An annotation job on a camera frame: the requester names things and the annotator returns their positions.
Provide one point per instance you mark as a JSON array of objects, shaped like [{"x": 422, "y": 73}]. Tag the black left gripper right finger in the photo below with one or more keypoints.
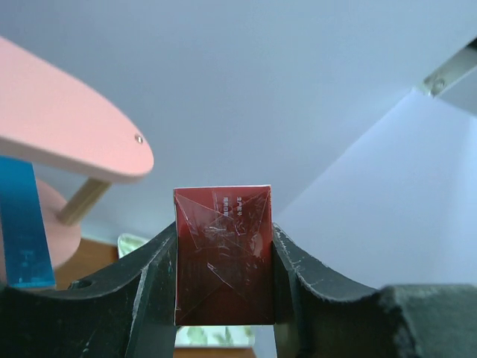
[{"x": 321, "y": 313}]

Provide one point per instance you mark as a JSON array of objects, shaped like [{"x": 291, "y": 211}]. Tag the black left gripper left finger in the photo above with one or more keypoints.
[{"x": 123, "y": 310}]

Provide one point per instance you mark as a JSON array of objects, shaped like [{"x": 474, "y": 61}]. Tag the red toothpaste box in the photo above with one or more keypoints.
[{"x": 224, "y": 256}]

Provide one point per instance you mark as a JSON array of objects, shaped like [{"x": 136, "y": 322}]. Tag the blue toothpaste box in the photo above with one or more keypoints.
[{"x": 26, "y": 254}]

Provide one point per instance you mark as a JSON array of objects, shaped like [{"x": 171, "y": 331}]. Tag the pink three-tier shelf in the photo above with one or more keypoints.
[{"x": 78, "y": 143}]

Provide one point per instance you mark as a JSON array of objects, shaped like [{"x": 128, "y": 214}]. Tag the floral serving tray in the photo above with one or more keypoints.
[{"x": 195, "y": 336}]

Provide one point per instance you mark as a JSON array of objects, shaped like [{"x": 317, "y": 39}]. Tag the aluminium frame rail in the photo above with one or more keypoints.
[{"x": 453, "y": 70}]

